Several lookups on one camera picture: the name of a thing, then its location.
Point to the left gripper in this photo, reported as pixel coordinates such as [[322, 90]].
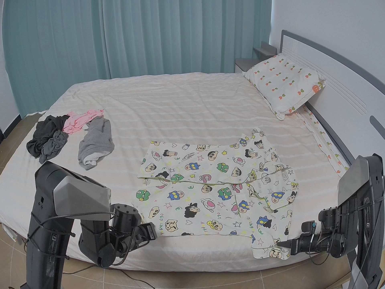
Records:
[[144, 235]]

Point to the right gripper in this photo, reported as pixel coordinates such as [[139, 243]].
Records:
[[305, 244]]

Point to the white printed pyjama top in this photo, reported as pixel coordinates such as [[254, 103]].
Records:
[[210, 191]]

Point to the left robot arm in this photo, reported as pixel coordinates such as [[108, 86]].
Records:
[[78, 191]]

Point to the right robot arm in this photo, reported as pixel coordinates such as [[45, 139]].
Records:
[[349, 173]]

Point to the grey garment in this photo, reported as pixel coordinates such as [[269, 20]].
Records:
[[96, 143]]

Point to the pink garment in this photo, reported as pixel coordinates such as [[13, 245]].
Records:
[[79, 120]]

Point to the bed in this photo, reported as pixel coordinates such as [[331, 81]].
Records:
[[180, 107]]

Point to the black garment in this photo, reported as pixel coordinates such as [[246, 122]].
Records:
[[45, 134]]

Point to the white printed pillow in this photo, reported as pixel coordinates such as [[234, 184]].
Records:
[[285, 83]]

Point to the grey bedside table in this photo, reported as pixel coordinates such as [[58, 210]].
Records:
[[249, 63]]

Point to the blue-green curtain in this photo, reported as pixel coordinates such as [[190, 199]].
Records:
[[135, 29]]

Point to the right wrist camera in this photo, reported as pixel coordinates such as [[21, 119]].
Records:
[[308, 228]]

